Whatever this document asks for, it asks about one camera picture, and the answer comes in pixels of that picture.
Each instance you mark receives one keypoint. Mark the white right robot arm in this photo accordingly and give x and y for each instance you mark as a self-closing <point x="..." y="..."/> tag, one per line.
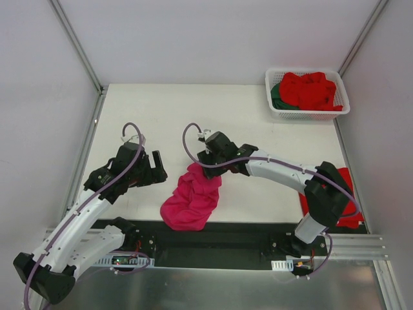
<point x="295" y="176"/>

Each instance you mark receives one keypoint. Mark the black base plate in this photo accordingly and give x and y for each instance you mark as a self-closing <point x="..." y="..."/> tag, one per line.
<point x="243" y="246"/>

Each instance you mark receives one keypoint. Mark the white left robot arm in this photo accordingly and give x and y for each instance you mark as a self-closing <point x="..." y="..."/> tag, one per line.
<point x="54" y="267"/>

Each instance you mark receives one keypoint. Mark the red crumpled t shirt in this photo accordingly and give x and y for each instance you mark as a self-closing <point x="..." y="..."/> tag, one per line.
<point x="311" y="91"/>

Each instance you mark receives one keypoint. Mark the aluminium frame rail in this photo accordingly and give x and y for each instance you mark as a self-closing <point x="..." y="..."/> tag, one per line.
<point x="357" y="246"/>

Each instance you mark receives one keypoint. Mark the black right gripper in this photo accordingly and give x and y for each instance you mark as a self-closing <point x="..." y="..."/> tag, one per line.
<point x="210" y="168"/>

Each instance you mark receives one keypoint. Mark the pink t shirt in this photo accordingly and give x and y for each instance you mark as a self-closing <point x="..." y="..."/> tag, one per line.
<point x="192" y="202"/>

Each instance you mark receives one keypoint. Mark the folded red t shirt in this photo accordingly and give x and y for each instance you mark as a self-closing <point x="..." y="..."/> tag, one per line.
<point x="332" y="204"/>

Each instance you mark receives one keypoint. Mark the white plastic laundry basket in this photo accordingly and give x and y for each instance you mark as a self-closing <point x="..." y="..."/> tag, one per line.
<point x="275" y="75"/>

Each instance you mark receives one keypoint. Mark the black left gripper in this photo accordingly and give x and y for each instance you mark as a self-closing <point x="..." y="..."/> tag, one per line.
<point x="150" y="172"/>

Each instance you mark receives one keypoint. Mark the green t shirt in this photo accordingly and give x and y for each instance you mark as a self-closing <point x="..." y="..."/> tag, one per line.
<point x="277" y="102"/>

